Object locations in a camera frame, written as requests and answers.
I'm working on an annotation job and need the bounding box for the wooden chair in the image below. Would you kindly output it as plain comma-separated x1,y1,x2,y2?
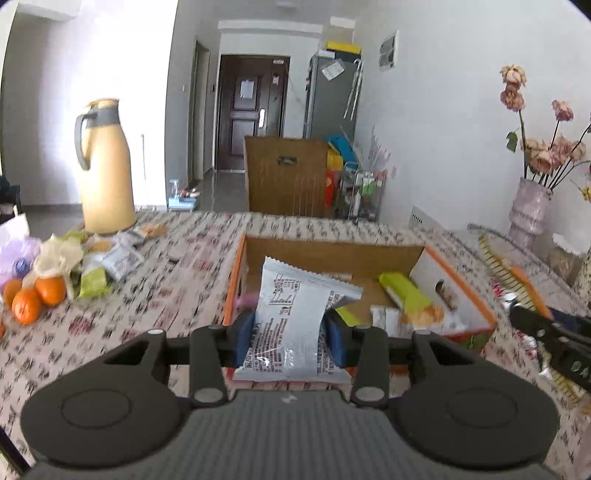
243,136,331,218

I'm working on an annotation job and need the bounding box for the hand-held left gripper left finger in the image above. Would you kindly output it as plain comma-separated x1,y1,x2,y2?
102,311,257,409

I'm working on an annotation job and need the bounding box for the white plastic bag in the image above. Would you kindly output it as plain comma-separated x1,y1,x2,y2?
23,234,86,301

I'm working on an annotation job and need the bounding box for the printed tablecloth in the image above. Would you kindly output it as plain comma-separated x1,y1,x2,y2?
0,209,591,463

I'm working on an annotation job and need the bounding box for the purple printed plastic bag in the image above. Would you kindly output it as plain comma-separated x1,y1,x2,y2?
0,214,42,278

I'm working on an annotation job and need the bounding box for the blue plastic item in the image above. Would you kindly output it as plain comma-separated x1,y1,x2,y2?
326,135,359,162

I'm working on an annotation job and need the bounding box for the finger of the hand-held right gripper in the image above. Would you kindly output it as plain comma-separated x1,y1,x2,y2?
508,305,560,345
551,309,591,330

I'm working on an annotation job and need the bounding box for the long green snack packet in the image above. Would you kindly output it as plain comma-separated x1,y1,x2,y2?
334,306,366,329

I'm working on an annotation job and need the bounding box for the red gift box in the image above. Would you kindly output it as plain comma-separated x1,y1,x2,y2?
325,168,345,206

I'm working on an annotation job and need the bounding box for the large green snack packet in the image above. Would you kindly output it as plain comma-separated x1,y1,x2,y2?
378,271,433,313

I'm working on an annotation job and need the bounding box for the red cardboard box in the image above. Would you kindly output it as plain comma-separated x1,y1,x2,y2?
222,233,499,371

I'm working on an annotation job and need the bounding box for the white folded umbrella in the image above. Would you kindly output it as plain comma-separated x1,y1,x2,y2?
344,57,365,121

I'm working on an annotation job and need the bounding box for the pink textured vase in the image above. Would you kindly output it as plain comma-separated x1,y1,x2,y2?
509,176,554,250

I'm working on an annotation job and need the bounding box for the white biscuit snack packet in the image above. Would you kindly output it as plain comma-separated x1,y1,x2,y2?
399,304,447,331

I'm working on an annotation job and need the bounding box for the dried pink rose bouquet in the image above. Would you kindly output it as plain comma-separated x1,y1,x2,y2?
499,64,591,188

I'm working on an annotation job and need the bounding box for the white flat board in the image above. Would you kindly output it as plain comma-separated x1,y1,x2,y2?
408,205,447,232

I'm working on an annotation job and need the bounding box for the grey refrigerator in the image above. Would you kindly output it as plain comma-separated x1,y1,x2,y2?
304,54,363,142

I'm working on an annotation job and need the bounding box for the dried lavender bunch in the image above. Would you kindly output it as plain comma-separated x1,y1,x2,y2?
369,124,396,172

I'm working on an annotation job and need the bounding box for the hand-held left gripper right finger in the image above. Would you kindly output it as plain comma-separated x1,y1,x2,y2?
322,309,476,409

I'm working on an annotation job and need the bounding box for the light blue stool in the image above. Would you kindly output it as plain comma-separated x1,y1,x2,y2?
167,179,201,211

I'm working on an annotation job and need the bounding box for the dark brown door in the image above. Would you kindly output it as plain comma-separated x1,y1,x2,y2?
216,54,292,174

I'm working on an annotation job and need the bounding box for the small white snack packet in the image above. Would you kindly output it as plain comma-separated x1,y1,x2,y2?
101,244,144,282

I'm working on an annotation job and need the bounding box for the metal storage rack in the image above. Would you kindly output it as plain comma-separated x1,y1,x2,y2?
339,161,387,223

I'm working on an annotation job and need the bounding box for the black folding chair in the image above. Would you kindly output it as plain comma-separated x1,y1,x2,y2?
0,175,22,216

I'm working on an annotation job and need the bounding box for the yellow thermos jug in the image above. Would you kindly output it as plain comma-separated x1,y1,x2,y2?
74,98,137,236

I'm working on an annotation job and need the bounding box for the floral ceramic vase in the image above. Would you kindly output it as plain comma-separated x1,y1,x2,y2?
575,256,591,298

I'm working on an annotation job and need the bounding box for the white text snack packet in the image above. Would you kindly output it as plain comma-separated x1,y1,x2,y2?
230,256,365,384

